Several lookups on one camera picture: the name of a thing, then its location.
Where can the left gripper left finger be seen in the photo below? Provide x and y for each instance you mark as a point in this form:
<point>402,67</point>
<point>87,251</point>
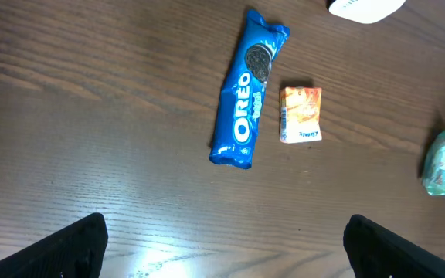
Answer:
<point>76,251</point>

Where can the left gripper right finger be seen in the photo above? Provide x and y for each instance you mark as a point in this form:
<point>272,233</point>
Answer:
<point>374,251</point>

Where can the orange tissue packet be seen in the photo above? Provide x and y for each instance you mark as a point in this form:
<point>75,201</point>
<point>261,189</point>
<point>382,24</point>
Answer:
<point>300,114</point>

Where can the blue Oreo cookie pack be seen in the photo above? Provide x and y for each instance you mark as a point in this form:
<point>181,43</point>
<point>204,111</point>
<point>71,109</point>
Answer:
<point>243,92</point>

